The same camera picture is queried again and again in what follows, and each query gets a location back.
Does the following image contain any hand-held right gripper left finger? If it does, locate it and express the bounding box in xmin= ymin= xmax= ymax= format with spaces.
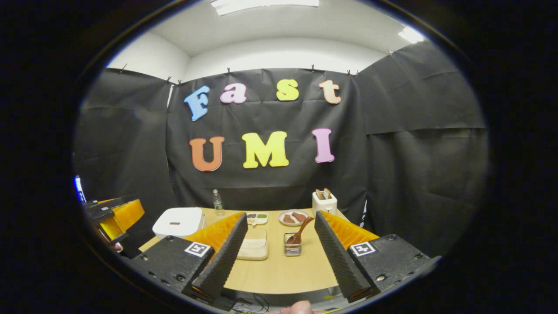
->
xmin=131 ymin=212 xmax=248 ymax=304

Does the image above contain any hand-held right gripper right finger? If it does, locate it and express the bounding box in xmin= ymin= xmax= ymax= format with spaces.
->
xmin=315 ymin=211 xmax=432 ymax=303

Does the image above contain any white rice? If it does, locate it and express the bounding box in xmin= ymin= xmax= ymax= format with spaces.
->
xmin=238 ymin=245 xmax=268 ymax=259

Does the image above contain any clear chopstick holder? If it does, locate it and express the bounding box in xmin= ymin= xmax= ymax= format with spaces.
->
xmin=284 ymin=232 xmax=302 ymax=256

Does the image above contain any brown wooden spoon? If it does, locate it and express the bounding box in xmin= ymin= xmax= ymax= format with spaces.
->
xmin=286 ymin=217 xmax=314 ymax=245

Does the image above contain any white rice cooker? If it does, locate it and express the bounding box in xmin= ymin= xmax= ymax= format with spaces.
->
xmin=153 ymin=207 xmax=205 ymax=239

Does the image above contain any clear plastic rice box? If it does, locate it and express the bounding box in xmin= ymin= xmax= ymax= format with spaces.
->
xmin=237 ymin=228 xmax=269 ymax=261

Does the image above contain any white toaster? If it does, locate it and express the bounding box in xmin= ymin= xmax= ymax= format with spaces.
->
xmin=312 ymin=191 xmax=338 ymax=217

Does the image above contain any white round plate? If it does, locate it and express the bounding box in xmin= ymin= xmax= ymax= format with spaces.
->
xmin=278 ymin=210 xmax=311 ymax=226

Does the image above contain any black backdrop cloth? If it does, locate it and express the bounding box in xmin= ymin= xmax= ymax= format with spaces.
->
xmin=73 ymin=41 xmax=489 ymax=258

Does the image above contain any small ceiling light panel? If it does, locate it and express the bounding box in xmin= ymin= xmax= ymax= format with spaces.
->
xmin=398 ymin=27 xmax=425 ymax=44

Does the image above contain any long ceiling light panel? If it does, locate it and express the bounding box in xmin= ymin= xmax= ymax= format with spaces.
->
xmin=211 ymin=0 xmax=320 ymax=16

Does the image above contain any black cable bundle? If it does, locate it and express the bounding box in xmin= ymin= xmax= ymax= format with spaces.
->
xmin=227 ymin=292 xmax=273 ymax=314

